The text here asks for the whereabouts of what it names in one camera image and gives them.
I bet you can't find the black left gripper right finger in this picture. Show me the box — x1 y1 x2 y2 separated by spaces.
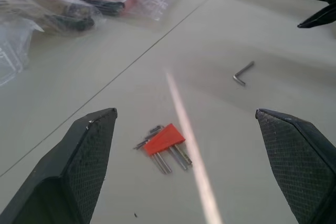
255 108 336 224

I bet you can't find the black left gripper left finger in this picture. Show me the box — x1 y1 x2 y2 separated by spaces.
0 108 118 224

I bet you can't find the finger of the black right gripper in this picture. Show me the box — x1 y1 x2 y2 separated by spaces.
297 3 336 29

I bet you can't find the red block with metal pins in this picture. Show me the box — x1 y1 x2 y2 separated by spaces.
143 123 186 156

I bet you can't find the clear plastic bag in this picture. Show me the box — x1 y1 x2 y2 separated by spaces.
0 19 44 87

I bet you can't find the dark item in plastic bag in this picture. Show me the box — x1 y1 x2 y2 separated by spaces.
0 0 102 35

